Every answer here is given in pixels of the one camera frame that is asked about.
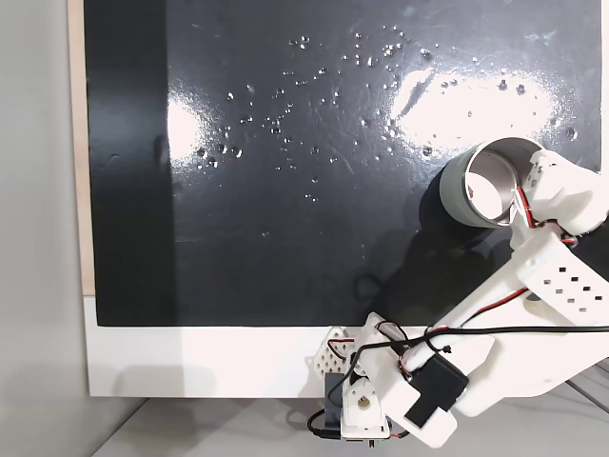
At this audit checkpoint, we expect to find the grey metal-lined cup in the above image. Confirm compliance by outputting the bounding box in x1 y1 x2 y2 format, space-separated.
437 136 548 231

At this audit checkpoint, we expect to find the black glossy mat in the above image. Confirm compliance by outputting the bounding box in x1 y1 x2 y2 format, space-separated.
84 0 602 328

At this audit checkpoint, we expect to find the long black camera cable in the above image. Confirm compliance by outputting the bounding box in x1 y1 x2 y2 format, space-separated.
348 324 609 385

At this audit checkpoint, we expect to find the black power cable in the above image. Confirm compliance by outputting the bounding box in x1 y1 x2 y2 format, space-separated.
306 409 344 441

